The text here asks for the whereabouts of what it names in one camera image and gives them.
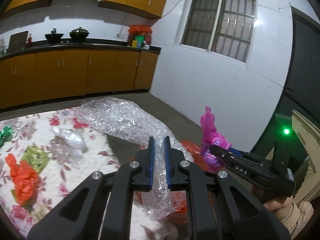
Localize black countertop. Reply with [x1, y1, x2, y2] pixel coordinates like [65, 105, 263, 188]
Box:
[1, 38, 161, 61]

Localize red bottle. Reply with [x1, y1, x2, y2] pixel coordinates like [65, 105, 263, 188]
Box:
[26, 34, 32, 48]

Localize red trash basket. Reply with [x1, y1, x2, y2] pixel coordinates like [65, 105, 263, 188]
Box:
[128, 140, 216, 225]

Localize clear bubble wrap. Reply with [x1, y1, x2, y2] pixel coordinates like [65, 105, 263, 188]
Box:
[74, 97, 193, 220]

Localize lower wooden cabinets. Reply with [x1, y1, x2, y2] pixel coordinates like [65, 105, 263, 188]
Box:
[1, 48, 159, 109]

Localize knotted red plastic bag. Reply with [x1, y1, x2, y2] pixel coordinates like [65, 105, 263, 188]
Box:
[5, 153, 40, 205]

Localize dark cutting board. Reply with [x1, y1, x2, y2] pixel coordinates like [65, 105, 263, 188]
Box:
[7, 31, 28, 53]

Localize black lidded pot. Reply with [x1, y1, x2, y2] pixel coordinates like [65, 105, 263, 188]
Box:
[69, 27, 89, 43]

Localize glass jar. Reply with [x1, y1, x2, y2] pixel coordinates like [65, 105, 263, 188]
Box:
[0, 37, 7, 56]

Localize person's right hand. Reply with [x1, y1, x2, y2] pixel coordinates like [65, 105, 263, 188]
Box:
[263, 196, 293, 216]

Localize clear white plastic bag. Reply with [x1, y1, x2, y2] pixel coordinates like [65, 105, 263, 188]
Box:
[52, 126, 87, 164]

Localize pink plastic bag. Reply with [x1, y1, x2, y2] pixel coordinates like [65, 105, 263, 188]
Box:
[200, 106, 232, 173]

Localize dark door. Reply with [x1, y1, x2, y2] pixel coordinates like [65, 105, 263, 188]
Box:
[249, 4, 320, 156]

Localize black wok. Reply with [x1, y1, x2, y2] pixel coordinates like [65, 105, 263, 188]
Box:
[45, 28, 63, 44]

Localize barred window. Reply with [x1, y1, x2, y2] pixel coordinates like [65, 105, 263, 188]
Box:
[180, 0, 257, 62]

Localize green plastic bag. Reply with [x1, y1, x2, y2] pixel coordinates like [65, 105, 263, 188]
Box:
[0, 126, 13, 147]

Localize olive green plastic wrapper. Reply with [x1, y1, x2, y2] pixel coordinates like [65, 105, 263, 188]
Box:
[21, 146, 50, 174]

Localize floral tablecloth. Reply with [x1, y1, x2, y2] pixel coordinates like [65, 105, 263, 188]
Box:
[0, 107, 181, 240]

